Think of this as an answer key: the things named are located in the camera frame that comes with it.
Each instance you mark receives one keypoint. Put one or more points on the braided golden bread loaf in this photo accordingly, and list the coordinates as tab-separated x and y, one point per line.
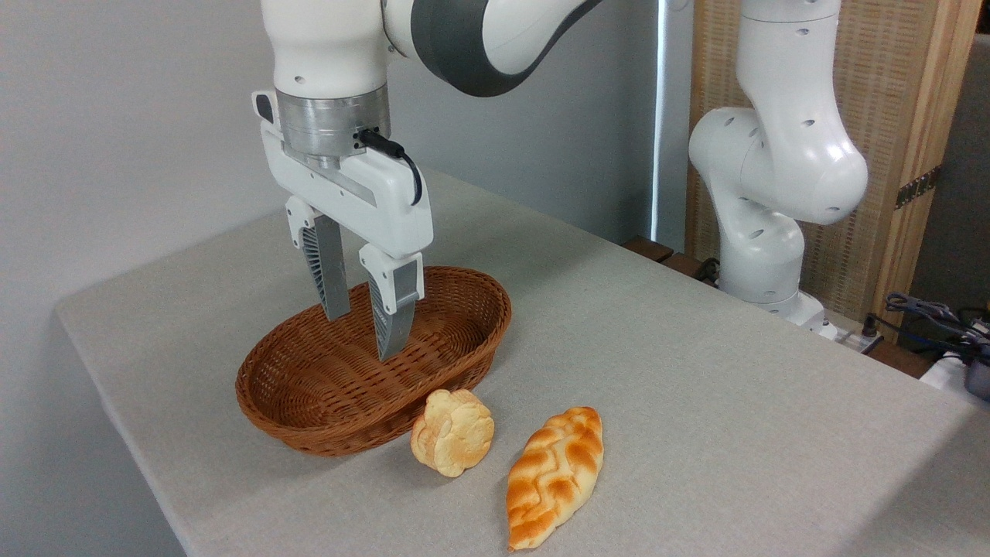
553	480

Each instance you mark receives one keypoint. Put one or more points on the dark brown wooden board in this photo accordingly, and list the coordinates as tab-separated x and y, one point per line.
650	249

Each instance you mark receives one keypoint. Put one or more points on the round pale bread roll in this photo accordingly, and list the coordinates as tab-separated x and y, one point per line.
452	433

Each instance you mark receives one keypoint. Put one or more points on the brown wicker oval basket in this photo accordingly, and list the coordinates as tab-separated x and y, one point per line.
302	387

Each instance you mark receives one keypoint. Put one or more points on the white vertical corner trim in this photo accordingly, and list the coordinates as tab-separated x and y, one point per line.
659	116

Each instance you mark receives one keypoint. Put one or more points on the dark metal screen hinge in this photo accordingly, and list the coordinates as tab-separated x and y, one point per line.
918	186

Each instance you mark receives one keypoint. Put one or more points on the woven wooden folding screen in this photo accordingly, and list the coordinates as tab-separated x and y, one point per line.
897	77

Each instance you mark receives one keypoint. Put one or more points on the grey box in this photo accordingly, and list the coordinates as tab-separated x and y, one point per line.
978	381

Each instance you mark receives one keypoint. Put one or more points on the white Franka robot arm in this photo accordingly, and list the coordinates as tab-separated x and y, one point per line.
773	170

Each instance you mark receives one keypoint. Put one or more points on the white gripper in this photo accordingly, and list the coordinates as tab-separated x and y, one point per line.
348	189

